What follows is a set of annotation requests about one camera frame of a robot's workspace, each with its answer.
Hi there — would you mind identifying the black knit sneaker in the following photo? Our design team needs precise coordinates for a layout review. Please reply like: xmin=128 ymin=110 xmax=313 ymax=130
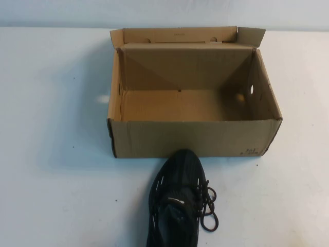
xmin=145 ymin=148 xmax=218 ymax=247

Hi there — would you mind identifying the brown cardboard shoe box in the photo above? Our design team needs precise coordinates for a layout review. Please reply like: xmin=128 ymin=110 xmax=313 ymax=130
xmin=107 ymin=25 xmax=283 ymax=159

